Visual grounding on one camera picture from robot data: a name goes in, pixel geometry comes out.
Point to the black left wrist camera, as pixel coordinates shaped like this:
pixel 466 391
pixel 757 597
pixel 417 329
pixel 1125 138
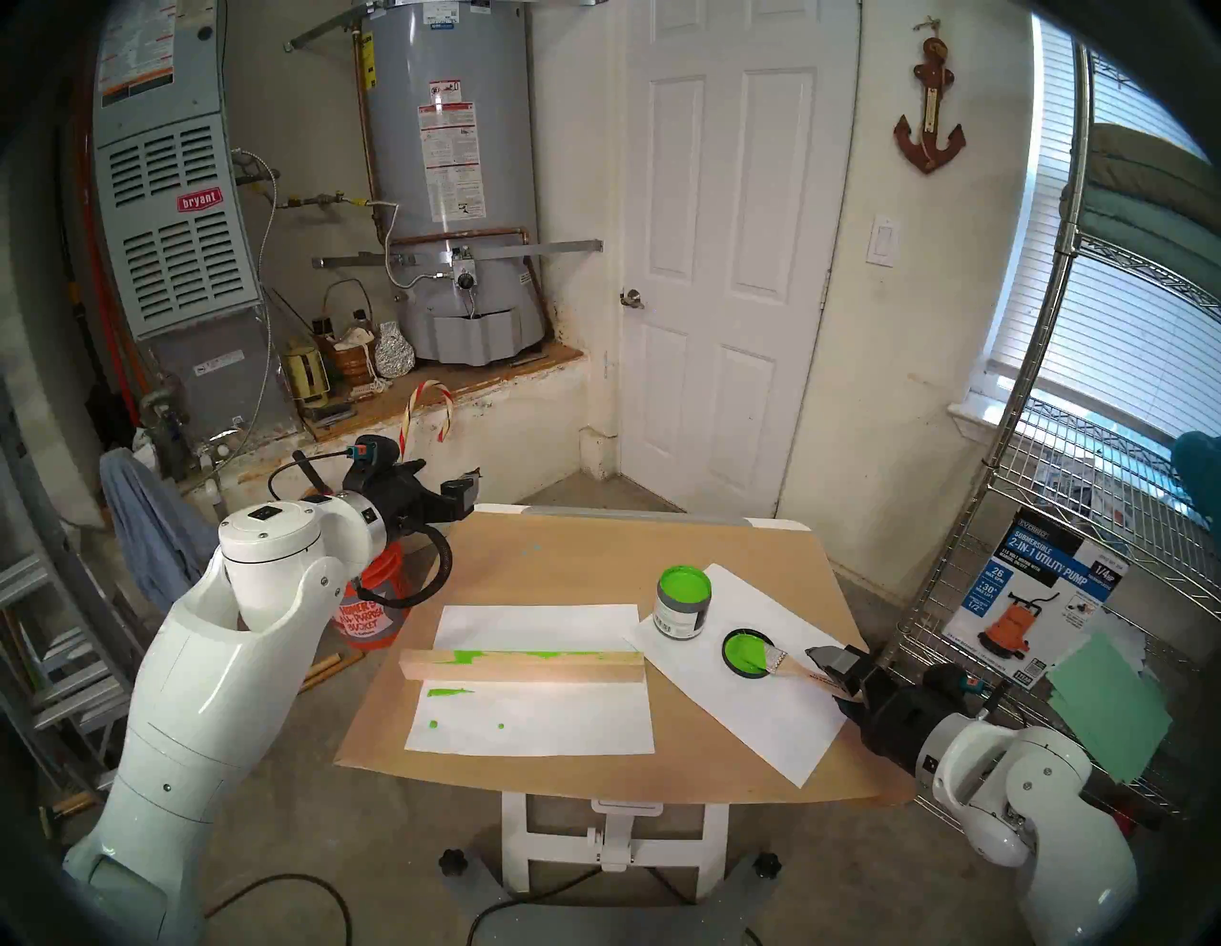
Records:
pixel 372 450

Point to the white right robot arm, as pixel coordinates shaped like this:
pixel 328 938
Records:
pixel 1049 830

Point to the blue cloth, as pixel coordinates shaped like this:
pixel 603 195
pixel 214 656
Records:
pixel 153 534

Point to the grey can of green paint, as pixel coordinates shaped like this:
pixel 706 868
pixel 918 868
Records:
pixel 682 610

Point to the yellow lantern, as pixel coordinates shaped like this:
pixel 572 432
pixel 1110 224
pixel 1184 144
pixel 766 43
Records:
pixel 307 374

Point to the wooden stick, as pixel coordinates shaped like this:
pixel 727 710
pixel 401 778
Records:
pixel 329 670

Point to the gas pipe with yellow valve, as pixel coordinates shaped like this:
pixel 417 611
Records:
pixel 315 201

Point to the brown anchor wall decoration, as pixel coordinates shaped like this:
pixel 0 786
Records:
pixel 930 153

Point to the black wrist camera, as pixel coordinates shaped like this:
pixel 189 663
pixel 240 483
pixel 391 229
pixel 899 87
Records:
pixel 949 682
pixel 372 450

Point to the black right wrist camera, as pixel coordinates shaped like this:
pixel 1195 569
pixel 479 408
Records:
pixel 949 682

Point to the grey bryant furnace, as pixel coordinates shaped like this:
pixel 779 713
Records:
pixel 181 248

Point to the black lid with green paint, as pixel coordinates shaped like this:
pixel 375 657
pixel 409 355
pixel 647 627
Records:
pixel 742 653

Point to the brown cardboard sheet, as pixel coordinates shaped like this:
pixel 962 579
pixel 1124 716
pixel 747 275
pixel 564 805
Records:
pixel 553 563

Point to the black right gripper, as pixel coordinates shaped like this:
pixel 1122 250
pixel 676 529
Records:
pixel 887 715

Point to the grey water heater tank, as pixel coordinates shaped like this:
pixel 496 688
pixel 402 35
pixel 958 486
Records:
pixel 496 143

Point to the foil wrapped object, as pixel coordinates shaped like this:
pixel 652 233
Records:
pixel 394 355

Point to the wooden ledge board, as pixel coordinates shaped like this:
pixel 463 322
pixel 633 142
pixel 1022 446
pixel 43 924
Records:
pixel 458 381

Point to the grey metal ladder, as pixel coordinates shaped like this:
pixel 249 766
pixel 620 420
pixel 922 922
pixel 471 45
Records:
pixel 67 682

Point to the white window blinds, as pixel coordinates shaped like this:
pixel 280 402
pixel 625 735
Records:
pixel 1126 353

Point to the utility pump box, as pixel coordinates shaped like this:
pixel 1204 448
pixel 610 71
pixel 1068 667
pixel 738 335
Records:
pixel 1030 601

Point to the white panel door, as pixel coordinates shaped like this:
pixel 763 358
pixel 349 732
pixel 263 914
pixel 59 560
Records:
pixel 734 381

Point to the teal cloth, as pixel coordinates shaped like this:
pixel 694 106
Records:
pixel 1200 467

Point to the copper pipe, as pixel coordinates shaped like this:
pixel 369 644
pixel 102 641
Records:
pixel 477 234

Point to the dark flat tool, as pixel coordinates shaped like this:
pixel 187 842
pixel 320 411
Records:
pixel 332 415

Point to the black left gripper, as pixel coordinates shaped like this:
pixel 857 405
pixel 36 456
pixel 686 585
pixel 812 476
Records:
pixel 408 505

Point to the striped candy cane decoration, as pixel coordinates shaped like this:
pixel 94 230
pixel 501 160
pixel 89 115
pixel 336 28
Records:
pixel 407 424

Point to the orange plastic bucket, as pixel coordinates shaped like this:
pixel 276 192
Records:
pixel 367 620

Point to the white paper sheet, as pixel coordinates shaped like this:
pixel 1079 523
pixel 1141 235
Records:
pixel 534 725
pixel 763 725

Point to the white folding table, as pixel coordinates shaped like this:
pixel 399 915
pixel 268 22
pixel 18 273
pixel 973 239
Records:
pixel 615 830

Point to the folded green cushion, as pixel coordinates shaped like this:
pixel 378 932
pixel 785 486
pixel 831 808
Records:
pixel 1145 210

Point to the light wood plank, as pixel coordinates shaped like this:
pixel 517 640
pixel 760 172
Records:
pixel 534 668

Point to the white light switch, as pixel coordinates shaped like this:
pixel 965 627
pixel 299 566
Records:
pixel 882 241

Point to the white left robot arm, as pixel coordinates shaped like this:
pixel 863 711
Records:
pixel 210 668

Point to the green paper sheet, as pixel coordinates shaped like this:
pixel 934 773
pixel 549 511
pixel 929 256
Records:
pixel 1107 706

